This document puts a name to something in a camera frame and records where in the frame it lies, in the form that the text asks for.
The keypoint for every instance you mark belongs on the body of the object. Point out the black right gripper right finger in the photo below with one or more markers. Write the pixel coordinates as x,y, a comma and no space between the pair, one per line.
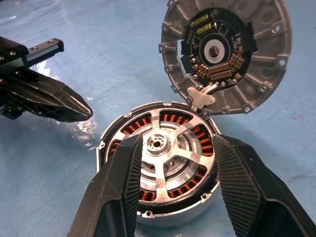
247,192

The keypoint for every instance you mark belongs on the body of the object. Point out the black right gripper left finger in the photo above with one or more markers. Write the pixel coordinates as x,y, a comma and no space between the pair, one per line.
111,187

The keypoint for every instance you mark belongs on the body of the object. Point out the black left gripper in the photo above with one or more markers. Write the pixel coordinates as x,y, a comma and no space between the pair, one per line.
14,55

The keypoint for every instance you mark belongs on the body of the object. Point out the silver spoked rotor wheel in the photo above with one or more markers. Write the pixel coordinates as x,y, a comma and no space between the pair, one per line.
160,177

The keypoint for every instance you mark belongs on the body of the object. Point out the motor stator housing copper coils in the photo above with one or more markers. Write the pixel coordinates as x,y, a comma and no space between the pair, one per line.
172,220

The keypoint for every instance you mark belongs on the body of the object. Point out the motor end cover circuit board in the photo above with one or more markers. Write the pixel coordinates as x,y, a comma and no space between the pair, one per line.
266,81

